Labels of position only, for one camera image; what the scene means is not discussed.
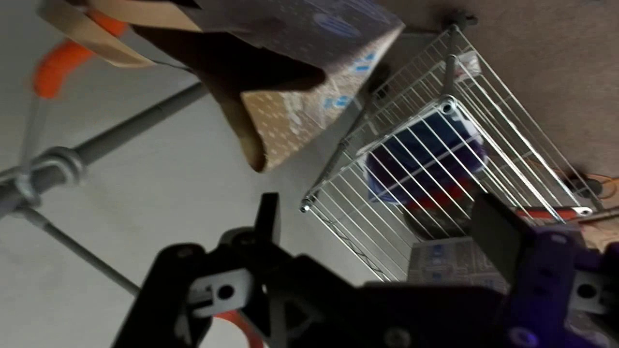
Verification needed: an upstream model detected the orange handled tool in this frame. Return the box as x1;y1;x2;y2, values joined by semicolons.
514;204;594;222

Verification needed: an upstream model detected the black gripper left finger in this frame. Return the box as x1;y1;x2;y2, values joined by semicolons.
253;193;280;243

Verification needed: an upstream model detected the blue plastic bin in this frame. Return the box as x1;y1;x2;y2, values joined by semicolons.
358;100;487;206

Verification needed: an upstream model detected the grey metal pole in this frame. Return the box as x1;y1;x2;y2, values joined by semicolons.
31;82;207;193

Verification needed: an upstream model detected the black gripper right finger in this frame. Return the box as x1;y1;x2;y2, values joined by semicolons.
470;193;534;284

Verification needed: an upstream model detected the white wire shelf rack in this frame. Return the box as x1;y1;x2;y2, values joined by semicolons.
301;23;601;280

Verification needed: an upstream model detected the orange extension cable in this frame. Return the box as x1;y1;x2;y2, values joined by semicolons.
559;168;619;208

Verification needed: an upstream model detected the dotted brown paper bag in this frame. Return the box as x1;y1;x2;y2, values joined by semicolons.
38;0;404;171

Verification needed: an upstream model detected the orange tipped hanger hook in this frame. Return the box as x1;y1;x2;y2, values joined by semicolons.
21;40;93;162

